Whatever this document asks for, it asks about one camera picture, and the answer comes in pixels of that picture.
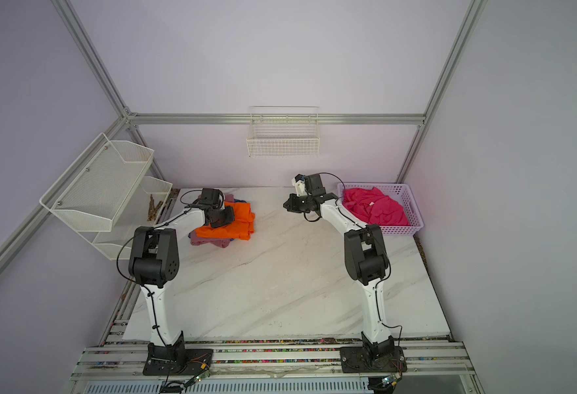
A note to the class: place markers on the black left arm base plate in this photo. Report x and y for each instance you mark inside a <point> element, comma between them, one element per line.
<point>192,363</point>

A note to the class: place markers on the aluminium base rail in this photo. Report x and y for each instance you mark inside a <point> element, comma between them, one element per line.
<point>313,365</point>

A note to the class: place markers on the lilac perforated plastic basket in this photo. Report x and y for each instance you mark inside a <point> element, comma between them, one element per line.
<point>398,192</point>

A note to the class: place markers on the white mesh shelf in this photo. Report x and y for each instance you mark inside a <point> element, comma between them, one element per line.
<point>92,194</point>
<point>113,244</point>

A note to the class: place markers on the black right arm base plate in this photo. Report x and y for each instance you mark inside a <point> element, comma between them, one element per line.
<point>357,360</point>

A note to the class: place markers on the pink t-shirt in basket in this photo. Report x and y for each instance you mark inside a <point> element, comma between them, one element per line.
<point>374,207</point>

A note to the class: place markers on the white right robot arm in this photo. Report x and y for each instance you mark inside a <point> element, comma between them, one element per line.
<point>367,263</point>

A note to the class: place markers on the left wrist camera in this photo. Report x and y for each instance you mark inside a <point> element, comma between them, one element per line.
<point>210,198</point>

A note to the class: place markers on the wooden clothespins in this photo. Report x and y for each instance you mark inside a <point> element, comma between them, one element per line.
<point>155,207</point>

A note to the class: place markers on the white wire wall basket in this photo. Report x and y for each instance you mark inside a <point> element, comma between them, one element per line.
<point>283,132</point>

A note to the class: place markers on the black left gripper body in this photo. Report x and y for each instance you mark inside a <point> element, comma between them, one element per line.
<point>223,217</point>

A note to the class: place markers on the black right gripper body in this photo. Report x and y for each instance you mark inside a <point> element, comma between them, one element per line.
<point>306,204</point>

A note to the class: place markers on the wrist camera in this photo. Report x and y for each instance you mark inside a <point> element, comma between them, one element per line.
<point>210,198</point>
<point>310,185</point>

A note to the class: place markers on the orange t-shirt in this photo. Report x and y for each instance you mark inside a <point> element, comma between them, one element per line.
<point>241,228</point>

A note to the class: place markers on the aluminium frame profile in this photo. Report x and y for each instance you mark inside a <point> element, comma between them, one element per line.
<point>128,121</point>

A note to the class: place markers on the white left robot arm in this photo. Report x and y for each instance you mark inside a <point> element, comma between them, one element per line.
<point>154,262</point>

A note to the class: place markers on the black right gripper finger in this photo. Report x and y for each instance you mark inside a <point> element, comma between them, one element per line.
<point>291,199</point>
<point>288,209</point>

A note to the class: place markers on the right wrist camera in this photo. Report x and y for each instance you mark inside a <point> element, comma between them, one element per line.
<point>310,185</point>

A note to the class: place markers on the folded mauve t-shirt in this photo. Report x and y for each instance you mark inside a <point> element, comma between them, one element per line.
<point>195,240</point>

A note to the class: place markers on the white mesh lower shelf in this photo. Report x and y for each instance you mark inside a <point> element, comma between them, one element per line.
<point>113,244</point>

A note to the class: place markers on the white mesh upper shelf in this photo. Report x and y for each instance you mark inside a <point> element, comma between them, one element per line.
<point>92,194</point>

